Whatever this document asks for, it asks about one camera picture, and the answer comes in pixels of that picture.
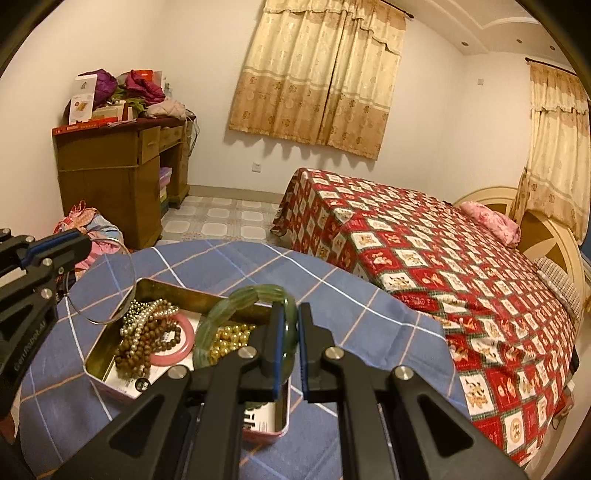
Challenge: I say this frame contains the pile of colourful clothes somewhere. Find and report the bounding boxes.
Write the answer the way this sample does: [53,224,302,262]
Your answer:
[53,200,125,268]

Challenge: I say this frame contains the white upright box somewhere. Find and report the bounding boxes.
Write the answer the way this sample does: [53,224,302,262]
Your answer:
[66,74,99,124]

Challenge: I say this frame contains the narrow beige patterned curtain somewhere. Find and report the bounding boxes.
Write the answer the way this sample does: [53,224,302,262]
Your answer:
[512,62,591,243]

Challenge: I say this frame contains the magenta cloth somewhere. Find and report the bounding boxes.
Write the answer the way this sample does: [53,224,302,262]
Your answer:
[124,69,166,104]

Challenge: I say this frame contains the wide beige patterned curtain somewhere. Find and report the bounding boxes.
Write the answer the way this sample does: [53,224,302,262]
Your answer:
[226,0,409,161]

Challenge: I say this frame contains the pink bangle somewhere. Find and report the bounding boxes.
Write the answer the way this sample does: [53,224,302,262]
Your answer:
[150,314,197,367]

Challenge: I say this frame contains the red patterned bedspread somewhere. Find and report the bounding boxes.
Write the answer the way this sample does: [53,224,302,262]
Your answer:
[271,167,578,469]

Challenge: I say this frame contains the blue checked tablecloth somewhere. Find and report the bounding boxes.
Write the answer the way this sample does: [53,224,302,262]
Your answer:
[18,239,472,480]

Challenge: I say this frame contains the pearl necklace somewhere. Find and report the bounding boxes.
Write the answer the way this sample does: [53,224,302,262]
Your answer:
[119,299,181,354]

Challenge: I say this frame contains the beige padded cloth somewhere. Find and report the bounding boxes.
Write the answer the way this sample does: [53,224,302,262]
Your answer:
[147,99,186,120]

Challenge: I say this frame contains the stack of coloured boxes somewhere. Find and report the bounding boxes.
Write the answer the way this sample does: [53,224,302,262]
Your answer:
[158,167,173,217]

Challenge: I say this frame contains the gold bead bracelet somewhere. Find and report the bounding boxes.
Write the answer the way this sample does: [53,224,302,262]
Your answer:
[208,322,259,367]

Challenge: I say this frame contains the pink pillow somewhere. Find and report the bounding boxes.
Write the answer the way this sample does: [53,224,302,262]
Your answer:
[459,200,522,245]

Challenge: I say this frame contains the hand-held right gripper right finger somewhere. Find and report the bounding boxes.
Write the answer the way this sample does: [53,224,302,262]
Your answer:
[298,302,529,480]

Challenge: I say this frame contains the brown wooden desk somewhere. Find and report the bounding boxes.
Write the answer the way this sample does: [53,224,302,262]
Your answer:
[52,115,191,250]

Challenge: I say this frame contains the red flat box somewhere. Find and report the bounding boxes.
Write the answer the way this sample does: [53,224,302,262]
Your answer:
[52,116,139,136]

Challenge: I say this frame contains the brown wooden bead bracelet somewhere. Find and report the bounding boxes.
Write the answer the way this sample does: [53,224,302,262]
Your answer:
[113,316,183,377]

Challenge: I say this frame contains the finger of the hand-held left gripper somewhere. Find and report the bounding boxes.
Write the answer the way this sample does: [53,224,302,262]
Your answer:
[0,227,79,273]
[0,236,93,352]

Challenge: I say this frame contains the cream arched headboard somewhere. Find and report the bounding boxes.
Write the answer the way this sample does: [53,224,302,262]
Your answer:
[452,186,589,296]

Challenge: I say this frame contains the rectangular metal tin box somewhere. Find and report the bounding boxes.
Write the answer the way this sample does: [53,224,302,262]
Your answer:
[84,278,291,446]

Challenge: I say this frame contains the purple cloth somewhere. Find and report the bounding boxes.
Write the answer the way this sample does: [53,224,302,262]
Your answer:
[76,69,118,108]

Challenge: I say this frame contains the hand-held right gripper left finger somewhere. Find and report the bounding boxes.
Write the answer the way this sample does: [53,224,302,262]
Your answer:
[51,302,286,480]

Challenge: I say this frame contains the thin silver bangle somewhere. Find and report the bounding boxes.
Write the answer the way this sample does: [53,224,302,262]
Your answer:
[66,237,136,325]

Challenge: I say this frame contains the green jade bracelet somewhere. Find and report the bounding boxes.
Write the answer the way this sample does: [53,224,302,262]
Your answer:
[193,285,298,370]

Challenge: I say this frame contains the cream cardboard box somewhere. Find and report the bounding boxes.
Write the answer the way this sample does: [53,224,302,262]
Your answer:
[91,104,134,123]

